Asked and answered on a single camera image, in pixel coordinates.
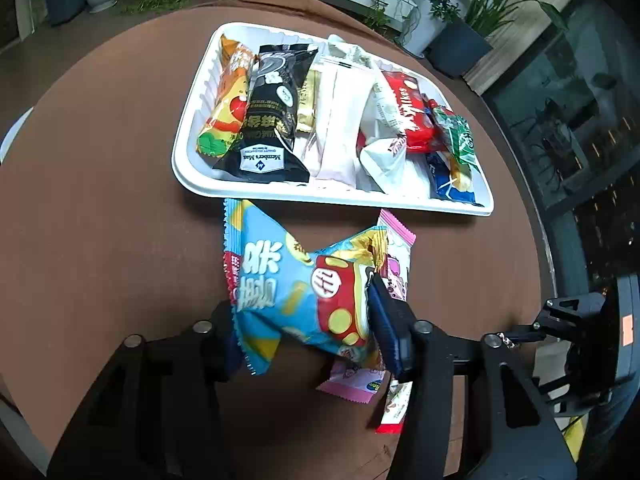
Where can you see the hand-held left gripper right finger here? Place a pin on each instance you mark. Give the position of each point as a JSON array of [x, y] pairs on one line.
[[385, 325]]

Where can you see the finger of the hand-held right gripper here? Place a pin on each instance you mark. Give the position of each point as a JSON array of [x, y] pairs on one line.
[[575, 392], [575, 310]]

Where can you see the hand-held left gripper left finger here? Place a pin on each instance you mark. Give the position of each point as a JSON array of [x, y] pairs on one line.
[[222, 355]]

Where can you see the light blue puffed snack bag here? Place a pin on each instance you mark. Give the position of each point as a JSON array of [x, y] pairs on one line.
[[280, 285]]

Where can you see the white plastic tray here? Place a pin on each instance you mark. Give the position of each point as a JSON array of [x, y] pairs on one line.
[[325, 198]]

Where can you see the blue and yellow snack packet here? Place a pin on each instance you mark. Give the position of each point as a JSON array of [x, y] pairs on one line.
[[450, 180]]

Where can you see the white packet with red print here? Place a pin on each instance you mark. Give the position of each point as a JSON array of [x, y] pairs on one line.
[[390, 165]]

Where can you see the green and white snack packet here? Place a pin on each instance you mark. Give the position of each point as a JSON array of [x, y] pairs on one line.
[[457, 135]]

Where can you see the long white snack packet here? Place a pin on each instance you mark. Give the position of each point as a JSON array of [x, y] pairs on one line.
[[340, 125]]

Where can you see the red snack packet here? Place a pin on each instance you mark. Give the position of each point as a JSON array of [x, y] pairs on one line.
[[410, 110]]

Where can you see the gold snack packet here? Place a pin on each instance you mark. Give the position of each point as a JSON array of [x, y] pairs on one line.
[[307, 100]]

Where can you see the black snack packet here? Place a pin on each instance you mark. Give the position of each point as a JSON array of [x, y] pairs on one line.
[[270, 110]]

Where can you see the orange cartoon snack packet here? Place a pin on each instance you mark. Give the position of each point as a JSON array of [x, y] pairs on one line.
[[225, 105]]

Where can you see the yellow object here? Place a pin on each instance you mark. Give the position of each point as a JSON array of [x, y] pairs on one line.
[[574, 435]]

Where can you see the pink snack packet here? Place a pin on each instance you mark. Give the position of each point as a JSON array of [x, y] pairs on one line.
[[400, 255]]

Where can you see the white packet with red edge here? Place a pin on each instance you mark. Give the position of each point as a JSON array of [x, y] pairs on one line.
[[395, 405]]

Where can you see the glass sliding door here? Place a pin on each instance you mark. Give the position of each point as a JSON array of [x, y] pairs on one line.
[[575, 135]]

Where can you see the white chair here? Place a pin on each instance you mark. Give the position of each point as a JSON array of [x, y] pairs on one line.
[[17, 440], [12, 135]]

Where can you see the potted plant dark pot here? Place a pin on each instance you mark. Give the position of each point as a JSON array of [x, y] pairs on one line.
[[525, 45]]

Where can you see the large dark grey plant pot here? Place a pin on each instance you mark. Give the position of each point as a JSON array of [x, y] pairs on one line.
[[460, 50]]

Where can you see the tall white plant pot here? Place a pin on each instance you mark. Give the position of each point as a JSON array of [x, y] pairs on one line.
[[422, 35]]

